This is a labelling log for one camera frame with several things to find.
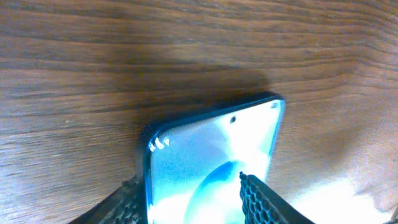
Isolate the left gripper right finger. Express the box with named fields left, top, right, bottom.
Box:
left=239, top=172, right=314, bottom=224

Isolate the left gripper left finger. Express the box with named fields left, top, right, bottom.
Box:
left=69, top=175, right=147, bottom=224

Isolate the blue Galaxy smartphone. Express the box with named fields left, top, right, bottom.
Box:
left=142, top=92, right=285, bottom=224

